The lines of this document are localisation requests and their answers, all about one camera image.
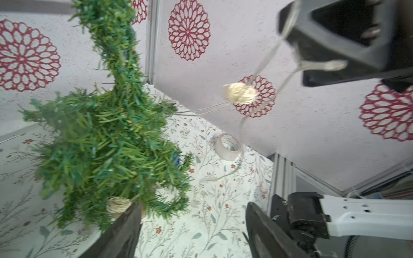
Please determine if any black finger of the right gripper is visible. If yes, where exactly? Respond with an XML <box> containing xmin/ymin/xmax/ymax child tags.
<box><xmin>278</xmin><ymin>1</ymin><xmax>413</xmax><ymax>87</ymax></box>

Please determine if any aluminium mounting rail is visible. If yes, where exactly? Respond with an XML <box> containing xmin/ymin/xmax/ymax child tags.
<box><xmin>267</xmin><ymin>153</ymin><xmax>296</xmax><ymax>216</ymax></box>

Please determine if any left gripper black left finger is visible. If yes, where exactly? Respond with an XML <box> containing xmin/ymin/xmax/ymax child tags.
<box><xmin>80</xmin><ymin>204</ymin><xmax>142</xmax><ymax>258</ymax></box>

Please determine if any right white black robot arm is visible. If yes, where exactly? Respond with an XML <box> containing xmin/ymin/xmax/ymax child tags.
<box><xmin>278</xmin><ymin>1</ymin><xmax>413</xmax><ymax>251</ymax></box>

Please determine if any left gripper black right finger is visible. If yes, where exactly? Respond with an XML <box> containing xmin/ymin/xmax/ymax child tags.
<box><xmin>245</xmin><ymin>202</ymin><xmax>309</xmax><ymax>258</ymax></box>

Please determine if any small green christmas tree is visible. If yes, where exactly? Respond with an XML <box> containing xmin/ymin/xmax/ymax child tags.
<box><xmin>22</xmin><ymin>1</ymin><xmax>193</xmax><ymax>231</ymax></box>

